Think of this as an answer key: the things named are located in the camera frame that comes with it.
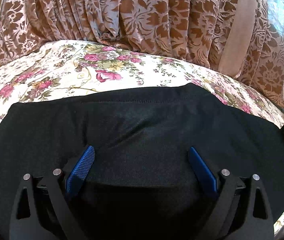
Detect black pants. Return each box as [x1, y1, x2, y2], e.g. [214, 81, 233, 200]
[0, 84, 284, 239]

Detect floral bed sheet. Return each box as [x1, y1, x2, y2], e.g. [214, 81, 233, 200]
[0, 41, 284, 238]

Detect brown floral curtain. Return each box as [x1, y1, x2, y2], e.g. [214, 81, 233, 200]
[0, 0, 284, 108]

